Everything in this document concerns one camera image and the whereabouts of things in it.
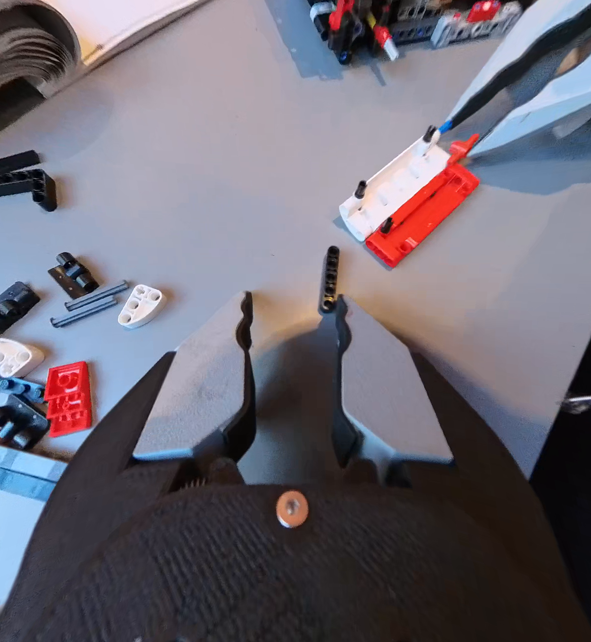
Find red and white panel assembly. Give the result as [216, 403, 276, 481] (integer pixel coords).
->
[339, 125, 481, 268]

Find black five-hole beam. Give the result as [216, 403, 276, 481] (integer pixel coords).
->
[318, 246, 340, 316]

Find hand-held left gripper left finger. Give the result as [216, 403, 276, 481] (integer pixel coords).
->
[133, 291, 257, 461]

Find black L-shaped beam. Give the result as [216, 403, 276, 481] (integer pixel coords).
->
[0, 168, 58, 212]

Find dark grey axle rod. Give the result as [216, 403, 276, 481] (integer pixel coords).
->
[51, 297, 118, 328]
[65, 281, 128, 312]

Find red printed tile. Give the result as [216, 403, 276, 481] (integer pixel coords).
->
[43, 361, 94, 438]

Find partly built toy car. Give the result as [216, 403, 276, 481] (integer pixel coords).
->
[308, 0, 522, 66]

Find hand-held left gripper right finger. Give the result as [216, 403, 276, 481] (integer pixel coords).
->
[331, 294, 455, 485]

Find red axle pin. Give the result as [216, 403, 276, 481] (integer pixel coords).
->
[448, 133, 481, 166]

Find instruction booklet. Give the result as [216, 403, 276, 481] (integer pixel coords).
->
[0, 0, 211, 146]

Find white curved brick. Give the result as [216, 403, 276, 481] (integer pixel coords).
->
[117, 284, 167, 329]
[0, 337, 45, 378]

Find pile of small toy bricks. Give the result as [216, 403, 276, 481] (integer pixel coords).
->
[0, 281, 50, 452]

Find grey desk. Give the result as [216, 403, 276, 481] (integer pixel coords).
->
[0, 0, 591, 638]

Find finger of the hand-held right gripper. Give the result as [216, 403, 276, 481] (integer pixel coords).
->
[447, 0, 591, 129]
[467, 59, 591, 159]

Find black pin connector block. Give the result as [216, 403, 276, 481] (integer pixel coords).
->
[48, 252, 100, 301]

